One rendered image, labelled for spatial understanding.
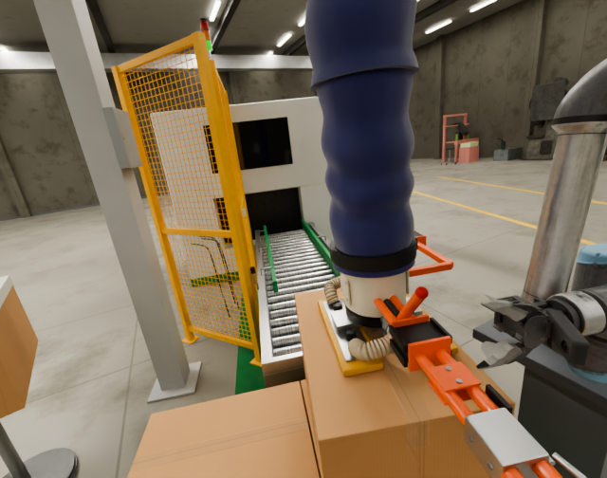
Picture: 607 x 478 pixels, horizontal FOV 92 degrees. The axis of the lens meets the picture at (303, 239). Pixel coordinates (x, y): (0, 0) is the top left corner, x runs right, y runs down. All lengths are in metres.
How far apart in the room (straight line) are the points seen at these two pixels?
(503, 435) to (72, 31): 2.06
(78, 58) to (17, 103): 14.72
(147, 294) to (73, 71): 1.21
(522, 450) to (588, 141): 0.63
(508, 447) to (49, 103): 16.41
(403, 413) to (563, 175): 0.63
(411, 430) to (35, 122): 16.32
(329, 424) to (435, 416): 0.21
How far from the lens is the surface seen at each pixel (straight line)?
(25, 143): 16.53
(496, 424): 0.53
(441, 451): 0.79
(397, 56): 0.69
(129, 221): 1.91
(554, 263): 0.92
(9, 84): 16.78
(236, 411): 1.32
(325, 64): 0.69
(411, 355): 0.61
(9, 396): 1.70
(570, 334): 0.72
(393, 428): 0.69
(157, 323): 2.12
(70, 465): 2.29
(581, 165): 0.89
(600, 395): 1.20
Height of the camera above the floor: 1.47
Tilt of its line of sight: 17 degrees down
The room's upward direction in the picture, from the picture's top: 7 degrees counter-clockwise
